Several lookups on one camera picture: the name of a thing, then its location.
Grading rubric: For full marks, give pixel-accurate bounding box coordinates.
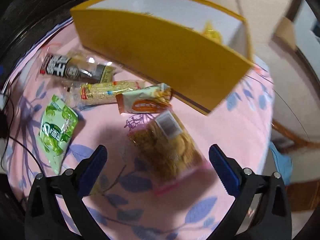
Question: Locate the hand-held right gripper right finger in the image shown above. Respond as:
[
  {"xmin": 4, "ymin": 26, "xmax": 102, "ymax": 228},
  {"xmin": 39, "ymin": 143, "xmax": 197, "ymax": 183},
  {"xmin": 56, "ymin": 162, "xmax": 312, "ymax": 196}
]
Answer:
[{"xmin": 207, "ymin": 144, "xmax": 292, "ymax": 240}]

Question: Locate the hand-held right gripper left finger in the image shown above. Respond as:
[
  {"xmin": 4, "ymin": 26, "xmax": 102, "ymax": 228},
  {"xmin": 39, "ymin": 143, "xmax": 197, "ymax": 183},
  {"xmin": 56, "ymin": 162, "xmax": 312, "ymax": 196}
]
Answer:
[{"xmin": 24, "ymin": 144, "xmax": 108, "ymax": 240}]

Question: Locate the clear cookie bag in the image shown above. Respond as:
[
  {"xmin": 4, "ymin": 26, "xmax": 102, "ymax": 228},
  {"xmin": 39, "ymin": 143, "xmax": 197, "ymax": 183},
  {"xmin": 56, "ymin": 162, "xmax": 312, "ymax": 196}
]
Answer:
[{"xmin": 126, "ymin": 109, "xmax": 213, "ymax": 195}]

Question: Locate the yellow cardboard box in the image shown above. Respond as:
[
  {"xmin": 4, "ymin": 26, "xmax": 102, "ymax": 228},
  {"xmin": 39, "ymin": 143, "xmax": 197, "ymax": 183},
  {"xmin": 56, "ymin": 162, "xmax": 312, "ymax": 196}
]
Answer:
[{"xmin": 70, "ymin": 0, "xmax": 254, "ymax": 116}]

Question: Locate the pink floral tablecloth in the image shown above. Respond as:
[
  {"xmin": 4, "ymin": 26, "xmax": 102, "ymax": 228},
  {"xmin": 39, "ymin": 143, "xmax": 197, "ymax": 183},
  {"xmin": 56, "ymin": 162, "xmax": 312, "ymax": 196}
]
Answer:
[{"xmin": 5, "ymin": 17, "xmax": 274, "ymax": 240}]

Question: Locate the green candy bag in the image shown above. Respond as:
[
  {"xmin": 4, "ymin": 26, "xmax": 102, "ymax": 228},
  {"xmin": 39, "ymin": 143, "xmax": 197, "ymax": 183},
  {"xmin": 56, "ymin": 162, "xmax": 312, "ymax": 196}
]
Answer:
[{"xmin": 37, "ymin": 94, "xmax": 79, "ymax": 175}]

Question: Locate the blue cloth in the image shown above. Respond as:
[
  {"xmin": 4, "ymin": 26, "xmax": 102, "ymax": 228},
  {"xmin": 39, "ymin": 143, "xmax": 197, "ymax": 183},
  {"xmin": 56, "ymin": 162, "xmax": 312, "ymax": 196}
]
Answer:
[{"xmin": 269, "ymin": 141, "xmax": 293, "ymax": 185}]

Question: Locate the wooden chair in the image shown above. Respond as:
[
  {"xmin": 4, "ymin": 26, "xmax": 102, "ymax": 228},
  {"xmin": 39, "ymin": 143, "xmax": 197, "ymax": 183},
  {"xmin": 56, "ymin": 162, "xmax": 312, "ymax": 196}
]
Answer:
[{"xmin": 271, "ymin": 120, "xmax": 320, "ymax": 213}]

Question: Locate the cream wafer packet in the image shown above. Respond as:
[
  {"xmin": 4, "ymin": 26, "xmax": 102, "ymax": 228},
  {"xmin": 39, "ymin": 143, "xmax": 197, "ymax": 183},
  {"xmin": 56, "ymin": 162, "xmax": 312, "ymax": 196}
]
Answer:
[{"xmin": 67, "ymin": 79, "xmax": 146, "ymax": 107}]

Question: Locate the orange and cream snack packet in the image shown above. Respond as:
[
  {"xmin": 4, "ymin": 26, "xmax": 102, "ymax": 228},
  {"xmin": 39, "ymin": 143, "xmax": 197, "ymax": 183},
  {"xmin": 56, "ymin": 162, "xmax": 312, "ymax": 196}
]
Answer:
[{"xmin": 115, "ymin": 83, "xmax": 173, "ymax": 115}]

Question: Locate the dark snack packet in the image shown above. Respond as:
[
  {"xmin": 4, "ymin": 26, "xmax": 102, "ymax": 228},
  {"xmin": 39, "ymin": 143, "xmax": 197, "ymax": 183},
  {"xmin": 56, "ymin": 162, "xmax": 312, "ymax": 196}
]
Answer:
[{"xmin": 40, "ymin": 51, "xmax": 118, "ymax": 84}]

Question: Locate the yellow snack packet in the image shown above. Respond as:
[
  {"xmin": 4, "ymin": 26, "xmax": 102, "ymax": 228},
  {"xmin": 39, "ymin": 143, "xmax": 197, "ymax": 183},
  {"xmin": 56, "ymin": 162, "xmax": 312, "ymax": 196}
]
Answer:
[{"xmin": 201, "ymin": 21, "xmax": 223, "ymax": 43}]

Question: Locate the brown cardboard box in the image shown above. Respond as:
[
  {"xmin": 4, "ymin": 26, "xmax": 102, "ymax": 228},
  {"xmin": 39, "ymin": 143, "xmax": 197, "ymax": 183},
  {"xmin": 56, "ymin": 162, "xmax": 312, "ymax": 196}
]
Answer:
[{"xmin": 271, "ymin": 17, "xmax": 298, "ymax": 52}]

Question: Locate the black cable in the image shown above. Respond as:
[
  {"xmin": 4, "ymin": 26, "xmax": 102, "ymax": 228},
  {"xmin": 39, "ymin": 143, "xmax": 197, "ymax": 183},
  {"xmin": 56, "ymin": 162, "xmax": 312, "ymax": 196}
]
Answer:
[{"xmin": 0, "ymin": 80, "xmax": 48, "ymax": 178}]

